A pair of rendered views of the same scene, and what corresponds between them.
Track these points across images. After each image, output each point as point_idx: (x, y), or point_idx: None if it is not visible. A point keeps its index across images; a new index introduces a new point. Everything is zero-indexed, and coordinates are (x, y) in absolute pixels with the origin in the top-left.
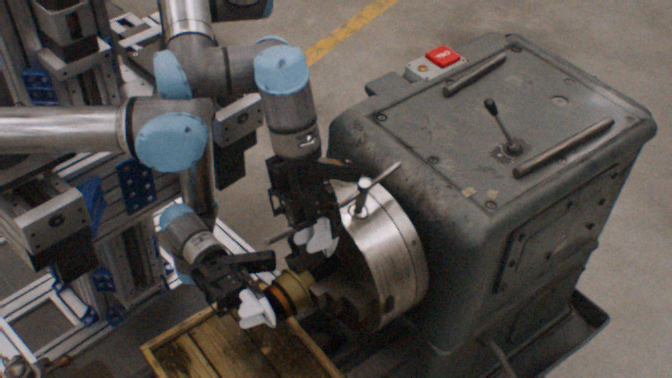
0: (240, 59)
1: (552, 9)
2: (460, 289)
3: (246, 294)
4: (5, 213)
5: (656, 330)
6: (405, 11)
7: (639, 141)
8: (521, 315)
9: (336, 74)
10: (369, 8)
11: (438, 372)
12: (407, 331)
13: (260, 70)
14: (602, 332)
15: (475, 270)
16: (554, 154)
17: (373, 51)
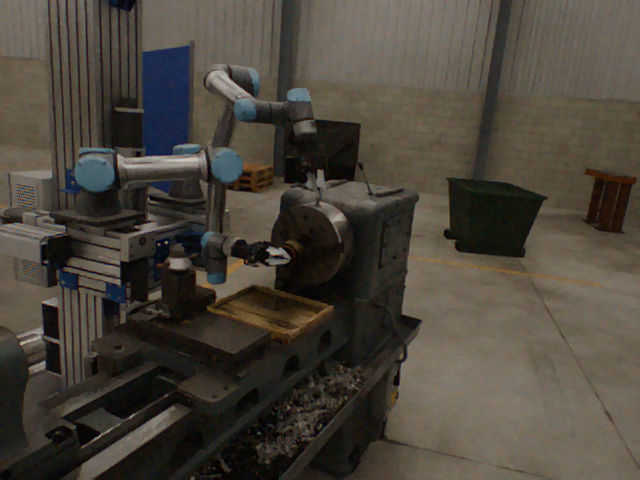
0: (274, 103)
1: None
2: (370, 245)
3: (269, 249)
4: (111, 238)
5: (434, 375)
6: (239, 275)
7: (415, 197)
8: (387, 301)
9: None
10: None
11: (361, 321)
12: (342, 296)
13: (293, 91)
14: (410, 381)
15: (376, 230)
16: (388, 191)
17: (227, 291)
